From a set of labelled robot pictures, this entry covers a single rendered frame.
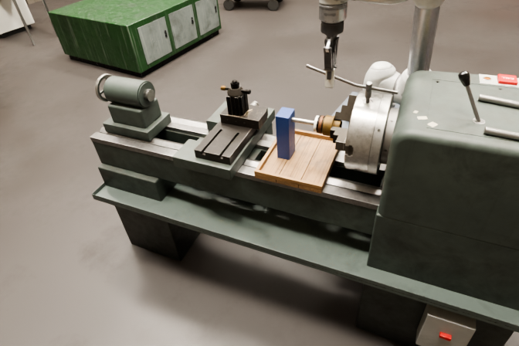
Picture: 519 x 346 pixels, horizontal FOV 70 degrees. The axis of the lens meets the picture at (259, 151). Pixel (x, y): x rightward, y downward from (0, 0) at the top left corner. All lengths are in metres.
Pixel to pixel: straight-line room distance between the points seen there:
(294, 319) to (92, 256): 1.38
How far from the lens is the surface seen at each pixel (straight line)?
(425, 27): 1.82
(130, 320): 2.36
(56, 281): 2.72
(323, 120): 1.52
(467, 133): 1.29
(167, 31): 4.99
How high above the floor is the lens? 1.94
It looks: 38 degrees down
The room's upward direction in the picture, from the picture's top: 5 degrees counter-clockwise
